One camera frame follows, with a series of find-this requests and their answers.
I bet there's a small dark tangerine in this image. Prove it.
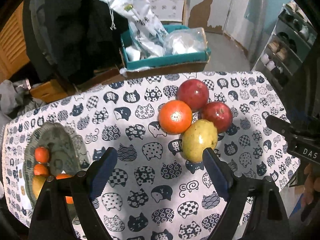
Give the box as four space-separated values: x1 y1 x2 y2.
33 164 50 177

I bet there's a red apple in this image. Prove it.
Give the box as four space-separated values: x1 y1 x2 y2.
201 101 233 133
177 79 209 112

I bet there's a yellow green pear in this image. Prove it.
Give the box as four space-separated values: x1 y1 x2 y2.
182 119 218 163

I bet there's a large orange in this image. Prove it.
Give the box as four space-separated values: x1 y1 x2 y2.
158 100 193 134

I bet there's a person's right hand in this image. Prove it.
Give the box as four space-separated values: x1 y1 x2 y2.
302 164 320 207

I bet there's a yellow mango on plate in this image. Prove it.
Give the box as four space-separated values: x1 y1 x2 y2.
32 175 47 199

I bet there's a small tangerine on plate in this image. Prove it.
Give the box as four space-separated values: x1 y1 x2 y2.
34 147 50 163

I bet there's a grey green patterned plate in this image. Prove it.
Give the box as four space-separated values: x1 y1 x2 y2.
23 122 91 207

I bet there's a shoe rack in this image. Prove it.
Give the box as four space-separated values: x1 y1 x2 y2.
253 1 317 92

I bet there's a cat pattern tablecloth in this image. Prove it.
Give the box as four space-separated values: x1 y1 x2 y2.
2 72 300 239

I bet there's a metal pipe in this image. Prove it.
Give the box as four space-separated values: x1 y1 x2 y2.
248 0 266 64

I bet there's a grey clothes pile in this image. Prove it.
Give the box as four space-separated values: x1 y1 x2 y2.
1 79 47 129

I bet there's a teal cardboard tray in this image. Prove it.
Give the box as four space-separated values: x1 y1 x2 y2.
121 25 211 71

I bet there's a clear plastic bag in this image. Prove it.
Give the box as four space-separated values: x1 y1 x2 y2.
163 27 207 55

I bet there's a brown cardboard box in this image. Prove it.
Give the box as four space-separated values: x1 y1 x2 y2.
95 60 209 80

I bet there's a wooden louvered wardrobe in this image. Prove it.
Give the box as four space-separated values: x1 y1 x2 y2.
0 2 30 82

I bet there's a wooden shelf rack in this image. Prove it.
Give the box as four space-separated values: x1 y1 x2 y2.
127 0 189 26

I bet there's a black hanging coat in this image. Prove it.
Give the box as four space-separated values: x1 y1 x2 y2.
23 0 128 85

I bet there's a white patterned storage box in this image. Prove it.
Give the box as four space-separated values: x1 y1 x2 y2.
149 0 185 23

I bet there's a white rice bag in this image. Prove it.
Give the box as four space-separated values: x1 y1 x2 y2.
99 0 168 57

